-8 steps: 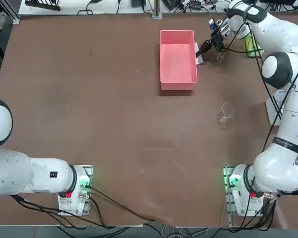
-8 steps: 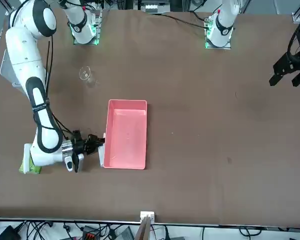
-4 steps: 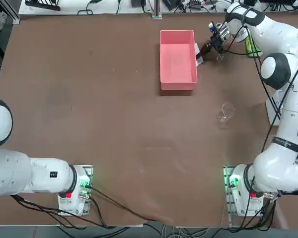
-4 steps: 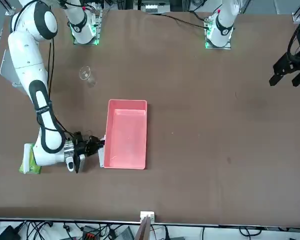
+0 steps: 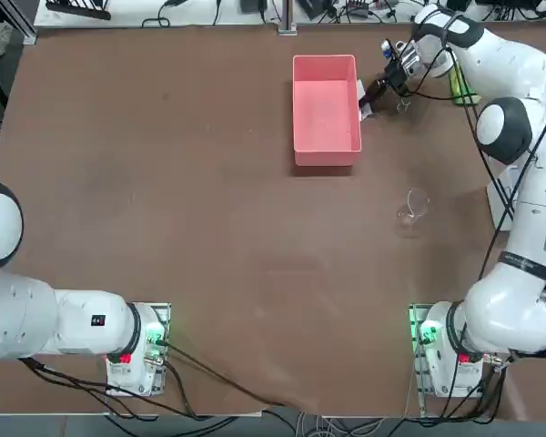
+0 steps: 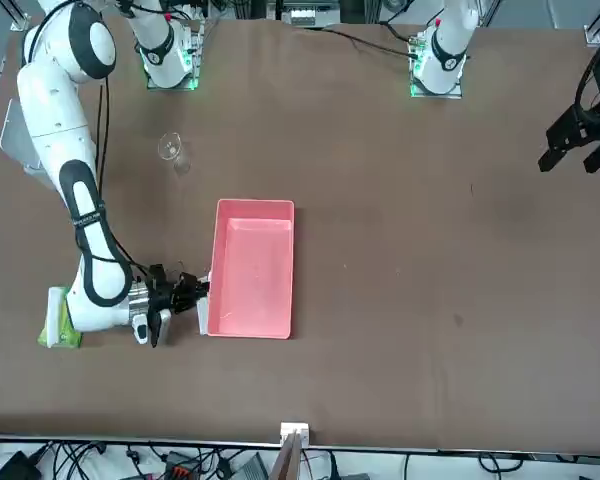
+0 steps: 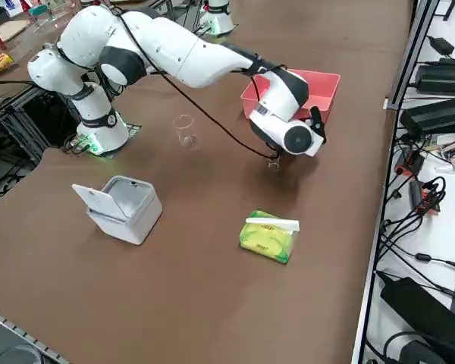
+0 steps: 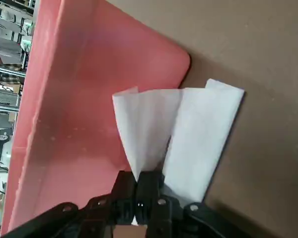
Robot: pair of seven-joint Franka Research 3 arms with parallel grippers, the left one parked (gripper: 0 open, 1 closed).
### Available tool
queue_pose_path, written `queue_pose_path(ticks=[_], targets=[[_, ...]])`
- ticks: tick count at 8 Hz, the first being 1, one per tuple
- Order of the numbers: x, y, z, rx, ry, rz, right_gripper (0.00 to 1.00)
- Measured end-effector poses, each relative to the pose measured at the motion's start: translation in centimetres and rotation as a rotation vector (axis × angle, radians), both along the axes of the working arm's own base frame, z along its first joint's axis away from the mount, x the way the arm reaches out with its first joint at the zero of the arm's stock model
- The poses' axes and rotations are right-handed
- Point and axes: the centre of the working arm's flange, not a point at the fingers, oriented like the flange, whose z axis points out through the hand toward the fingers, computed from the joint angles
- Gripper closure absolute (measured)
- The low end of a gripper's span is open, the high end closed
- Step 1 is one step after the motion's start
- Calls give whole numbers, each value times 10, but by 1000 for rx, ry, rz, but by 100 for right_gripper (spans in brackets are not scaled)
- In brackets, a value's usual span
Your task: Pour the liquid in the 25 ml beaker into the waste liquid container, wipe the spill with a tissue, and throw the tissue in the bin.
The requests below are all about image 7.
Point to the large clear glass beaker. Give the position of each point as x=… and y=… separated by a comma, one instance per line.
x=185, y=132

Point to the orange black connector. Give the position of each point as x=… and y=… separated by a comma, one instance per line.
x=424, y=199
x=411, y=161

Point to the aluminium frame profile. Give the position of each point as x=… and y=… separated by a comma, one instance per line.
x=412, y=49

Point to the small clear glass beaker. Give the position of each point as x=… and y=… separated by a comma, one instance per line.
x=273, y=164

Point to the small black power adapter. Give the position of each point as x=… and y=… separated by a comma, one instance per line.
x=441, y=45

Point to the pink plastic rectangular container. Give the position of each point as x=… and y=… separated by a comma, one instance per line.
x=322, y=87

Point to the yellow snack packet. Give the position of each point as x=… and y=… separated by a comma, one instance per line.
x=0, y=66

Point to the white lidded trash bin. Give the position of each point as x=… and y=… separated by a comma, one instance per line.
x=136, y=220

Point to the large black power adapter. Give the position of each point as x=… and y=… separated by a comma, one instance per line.
x=443, y=77
x=436, y=115

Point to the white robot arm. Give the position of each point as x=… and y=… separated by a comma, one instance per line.
x=220, y=19
x=182, y=53

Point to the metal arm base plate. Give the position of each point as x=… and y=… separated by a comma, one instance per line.
x=79, y=146

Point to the brown cardboard sheet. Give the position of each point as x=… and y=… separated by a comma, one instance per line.
x=7, y=30

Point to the green tissue pack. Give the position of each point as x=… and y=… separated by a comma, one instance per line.
x=267, y=240

